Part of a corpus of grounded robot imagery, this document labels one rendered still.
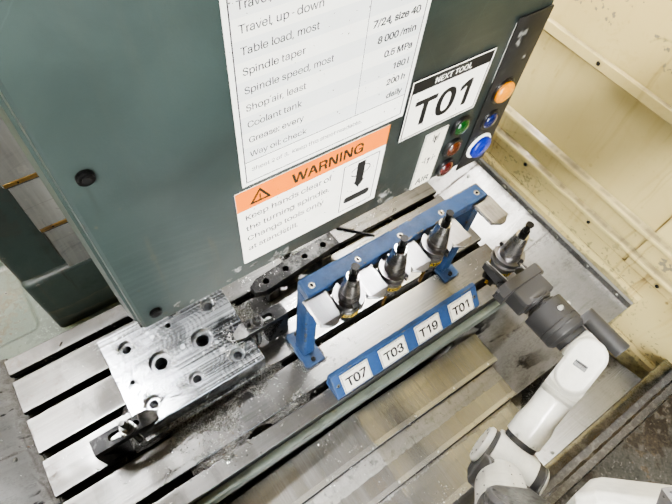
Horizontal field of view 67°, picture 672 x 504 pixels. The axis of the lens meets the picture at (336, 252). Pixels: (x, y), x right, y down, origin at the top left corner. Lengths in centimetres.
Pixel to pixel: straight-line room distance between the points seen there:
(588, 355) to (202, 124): 86
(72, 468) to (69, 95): 105
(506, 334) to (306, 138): 126
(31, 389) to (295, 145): 106
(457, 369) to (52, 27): 134
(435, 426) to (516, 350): 35
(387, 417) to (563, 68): 98
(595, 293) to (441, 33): 128
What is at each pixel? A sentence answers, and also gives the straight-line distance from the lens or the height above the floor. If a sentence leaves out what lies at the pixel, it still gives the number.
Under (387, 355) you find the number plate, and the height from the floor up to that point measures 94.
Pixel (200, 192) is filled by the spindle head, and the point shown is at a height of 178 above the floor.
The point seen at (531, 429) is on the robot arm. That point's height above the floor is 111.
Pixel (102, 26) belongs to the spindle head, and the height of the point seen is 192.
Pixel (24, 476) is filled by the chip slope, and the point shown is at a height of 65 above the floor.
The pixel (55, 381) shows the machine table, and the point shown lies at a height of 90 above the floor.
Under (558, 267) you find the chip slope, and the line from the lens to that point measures 164.
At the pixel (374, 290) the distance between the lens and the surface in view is 98.
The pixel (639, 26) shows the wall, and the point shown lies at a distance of 132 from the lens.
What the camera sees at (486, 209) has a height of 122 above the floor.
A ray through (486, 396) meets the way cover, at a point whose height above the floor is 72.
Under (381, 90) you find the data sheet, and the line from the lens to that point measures 43.
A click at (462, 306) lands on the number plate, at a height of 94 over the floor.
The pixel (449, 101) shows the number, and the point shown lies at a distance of 51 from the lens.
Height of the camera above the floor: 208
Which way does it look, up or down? 58 degrees down
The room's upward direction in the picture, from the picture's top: 8 degrees clockwise
